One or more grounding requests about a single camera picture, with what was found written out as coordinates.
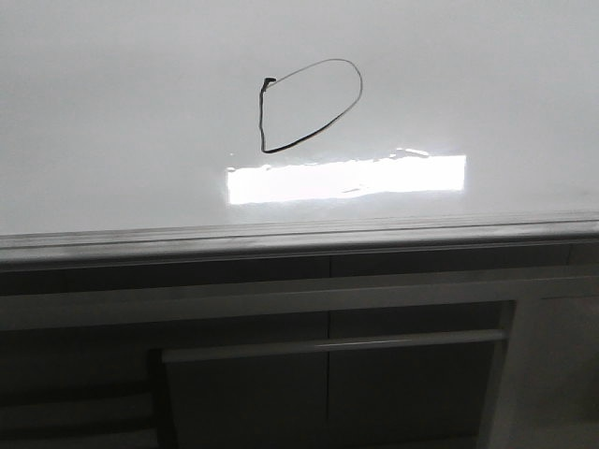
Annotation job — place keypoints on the grey metal table frame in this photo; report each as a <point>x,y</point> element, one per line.
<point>503,358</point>

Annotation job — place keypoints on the white whiteboard with grey frame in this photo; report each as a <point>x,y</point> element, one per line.
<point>202,129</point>

